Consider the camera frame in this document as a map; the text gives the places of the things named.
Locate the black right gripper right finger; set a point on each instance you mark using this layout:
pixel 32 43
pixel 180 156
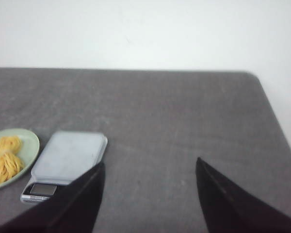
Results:
pixel 227 208

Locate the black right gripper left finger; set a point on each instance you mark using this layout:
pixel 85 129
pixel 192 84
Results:
pixel 72 210

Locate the yellow vermicelli noodle bundle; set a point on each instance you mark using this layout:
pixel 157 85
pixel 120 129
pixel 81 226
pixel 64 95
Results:
pixel 10 163

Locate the silver digital kitchen scale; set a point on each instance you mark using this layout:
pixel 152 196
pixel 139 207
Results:
pixel 65 157

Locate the light green oval plate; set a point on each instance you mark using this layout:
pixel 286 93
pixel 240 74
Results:
pixel 28 152

